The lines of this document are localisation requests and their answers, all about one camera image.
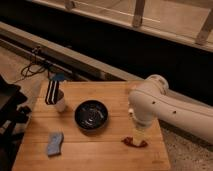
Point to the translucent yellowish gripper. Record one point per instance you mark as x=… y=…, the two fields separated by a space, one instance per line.
x=139 y=136

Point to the dried red pepper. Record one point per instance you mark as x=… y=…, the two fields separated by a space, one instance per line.
x=129 y=142

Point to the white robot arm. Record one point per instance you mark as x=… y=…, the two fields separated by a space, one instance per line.
x=150 y=99

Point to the dark ceramic bowl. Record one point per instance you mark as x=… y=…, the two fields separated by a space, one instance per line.
x=91 y=115

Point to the wooden cutting board table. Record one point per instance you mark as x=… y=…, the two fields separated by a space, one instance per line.
x=99 y=151

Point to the white cup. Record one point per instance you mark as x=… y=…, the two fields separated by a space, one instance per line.
x=60 y=104

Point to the blue sponge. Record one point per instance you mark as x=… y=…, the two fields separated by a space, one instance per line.
x=54 y=143

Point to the wooden frame legs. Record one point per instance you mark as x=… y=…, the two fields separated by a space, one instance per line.
x=182 y=20

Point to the metal floor rail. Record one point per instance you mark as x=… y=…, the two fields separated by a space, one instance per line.
x=94 y=48

